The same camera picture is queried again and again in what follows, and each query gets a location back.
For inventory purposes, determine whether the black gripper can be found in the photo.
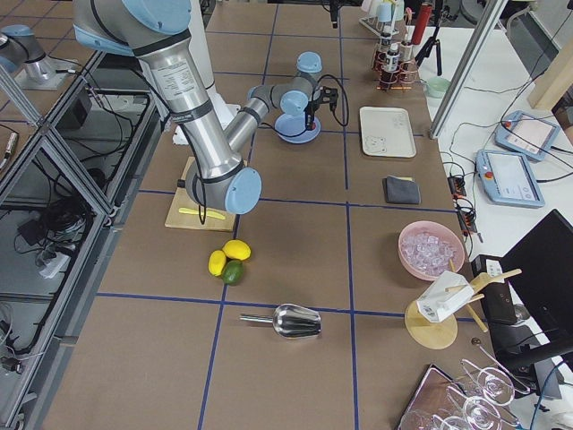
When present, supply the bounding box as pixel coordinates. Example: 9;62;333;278
329;0;339;28
304;86;338;130

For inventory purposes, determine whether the blue plate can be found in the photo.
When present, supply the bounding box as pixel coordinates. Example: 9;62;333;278
274;114;321;144

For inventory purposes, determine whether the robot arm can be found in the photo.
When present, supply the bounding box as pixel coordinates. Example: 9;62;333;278
73;1;322;214

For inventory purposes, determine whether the dark drink bottle left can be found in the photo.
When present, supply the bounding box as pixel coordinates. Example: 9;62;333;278
376;31;392;72

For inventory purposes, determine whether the dark drink bottle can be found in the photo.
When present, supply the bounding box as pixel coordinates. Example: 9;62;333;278
376;31;392;72
383;42;399;88

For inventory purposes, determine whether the cream bear tray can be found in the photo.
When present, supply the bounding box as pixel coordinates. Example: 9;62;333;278
359;107;416;159

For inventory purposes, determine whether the dark drink bottle front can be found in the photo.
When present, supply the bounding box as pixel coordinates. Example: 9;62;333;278
383;42;399;88

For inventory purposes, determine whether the red cylinder bottle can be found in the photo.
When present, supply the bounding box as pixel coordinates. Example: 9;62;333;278
411;2;432;46

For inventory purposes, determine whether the black tripod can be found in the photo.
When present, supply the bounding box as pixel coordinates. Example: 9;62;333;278
415;0;449;76

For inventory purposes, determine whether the grey yellow folded cloth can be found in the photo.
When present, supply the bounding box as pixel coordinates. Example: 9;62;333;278
382;176;421;204

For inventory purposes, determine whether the green bowl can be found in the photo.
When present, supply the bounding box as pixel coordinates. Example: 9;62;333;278
425;76;450;99

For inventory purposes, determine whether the yellow plastic knife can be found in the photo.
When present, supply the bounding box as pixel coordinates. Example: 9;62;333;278
178;207;227;220

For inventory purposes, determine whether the large yellow lemon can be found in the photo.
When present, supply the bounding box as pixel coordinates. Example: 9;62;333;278
222;239;252;261

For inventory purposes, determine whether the wooden cutting board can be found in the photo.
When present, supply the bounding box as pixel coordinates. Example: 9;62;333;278
165;157;238;232

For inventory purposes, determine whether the small yellow lemon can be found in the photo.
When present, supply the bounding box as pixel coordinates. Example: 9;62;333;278
208;250;227;277

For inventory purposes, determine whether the green lime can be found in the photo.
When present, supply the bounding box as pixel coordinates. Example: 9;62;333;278
221;260;244;285

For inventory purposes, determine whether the pink bowl of ice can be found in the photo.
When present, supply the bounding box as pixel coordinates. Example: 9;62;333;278
398;220;466;280

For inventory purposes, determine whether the near teach pendant tablet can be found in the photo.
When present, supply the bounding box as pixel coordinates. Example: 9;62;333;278
475;150;545;208

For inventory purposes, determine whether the teach pendant tablet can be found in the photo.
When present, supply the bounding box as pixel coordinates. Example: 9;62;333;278
494;110;558;161
475;150;545;208

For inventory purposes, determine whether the steel ice scoop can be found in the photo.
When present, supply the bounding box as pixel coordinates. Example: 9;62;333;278
239;304;321;339

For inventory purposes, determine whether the far teach pendant tablet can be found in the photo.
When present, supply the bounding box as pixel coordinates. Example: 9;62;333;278
494;110;558;161

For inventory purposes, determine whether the white paper carton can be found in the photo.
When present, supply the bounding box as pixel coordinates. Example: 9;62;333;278
415;271;474;323

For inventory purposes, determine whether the wooden cup stand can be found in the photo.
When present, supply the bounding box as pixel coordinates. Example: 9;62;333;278
405;269;522;349

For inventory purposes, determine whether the black monitor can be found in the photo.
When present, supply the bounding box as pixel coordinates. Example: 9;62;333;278
485;208;573;377

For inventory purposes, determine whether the glass rack tray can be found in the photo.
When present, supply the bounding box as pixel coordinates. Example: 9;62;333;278
397;356;531;430

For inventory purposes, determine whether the white wire cup rack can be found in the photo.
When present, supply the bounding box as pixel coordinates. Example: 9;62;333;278
359;0;406;35

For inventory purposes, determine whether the copper wire bottle rack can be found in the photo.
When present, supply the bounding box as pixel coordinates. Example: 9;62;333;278
372;42;421;90

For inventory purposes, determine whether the aluminium frame post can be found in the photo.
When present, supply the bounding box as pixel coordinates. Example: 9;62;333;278
429;0;508;139

